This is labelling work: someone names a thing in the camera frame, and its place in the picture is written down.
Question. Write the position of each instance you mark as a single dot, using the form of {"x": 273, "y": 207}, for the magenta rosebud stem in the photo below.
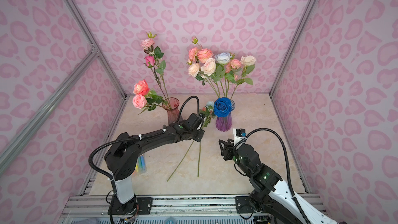
{"x": 158, "y": 72}

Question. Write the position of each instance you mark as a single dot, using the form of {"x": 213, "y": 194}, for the large pink spray rose stem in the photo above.
{"x": 198, "y": 54}

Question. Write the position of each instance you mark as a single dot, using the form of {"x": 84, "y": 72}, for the red glass vase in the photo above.
{"x": 171, "y": 105}

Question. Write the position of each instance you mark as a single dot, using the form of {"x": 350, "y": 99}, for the small pink spray rose stem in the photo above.
{"x": 150, "y": 48}

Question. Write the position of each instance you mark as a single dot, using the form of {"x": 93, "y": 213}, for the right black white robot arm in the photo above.
{"x": 271, "y": 193}

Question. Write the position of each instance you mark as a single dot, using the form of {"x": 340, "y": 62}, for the single pink rose stem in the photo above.
{"x": 147, "y": 102}

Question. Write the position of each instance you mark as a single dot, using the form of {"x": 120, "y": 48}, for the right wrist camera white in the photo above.
{"x": 239, "y": 134}

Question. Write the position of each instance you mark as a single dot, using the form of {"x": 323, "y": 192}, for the pack of coloured markers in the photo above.
{"x": 140, "y": 165}

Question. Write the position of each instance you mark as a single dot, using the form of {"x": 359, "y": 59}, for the salmon pink rose stem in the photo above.
{"x": 142, "y": 88}

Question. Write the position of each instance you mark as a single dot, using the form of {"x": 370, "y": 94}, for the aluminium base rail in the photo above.
{"x": 201, "y": 209}

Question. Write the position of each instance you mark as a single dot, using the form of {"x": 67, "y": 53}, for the purple blue glass vase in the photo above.
{"x": 225, "y": 124}

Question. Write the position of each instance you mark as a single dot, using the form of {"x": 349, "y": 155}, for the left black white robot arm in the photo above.
{"x": 122, "y": 157}

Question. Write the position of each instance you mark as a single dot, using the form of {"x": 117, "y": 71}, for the cream peach rose stem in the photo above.
{"x": 194, "y": 70}

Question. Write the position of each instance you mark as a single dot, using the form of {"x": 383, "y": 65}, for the pale blue white rose stem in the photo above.
{"x": 222, "y": 68}

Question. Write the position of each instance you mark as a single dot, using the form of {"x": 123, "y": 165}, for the diagonal aluminium frame bar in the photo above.
{"x": 19, "y": 142}

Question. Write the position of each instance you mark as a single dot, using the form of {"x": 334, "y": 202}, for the large cream rose stem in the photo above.
{"x": 209, "y": 75}

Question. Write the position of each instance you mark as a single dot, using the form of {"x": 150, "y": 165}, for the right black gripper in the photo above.
{"x": 228, "y": 149}

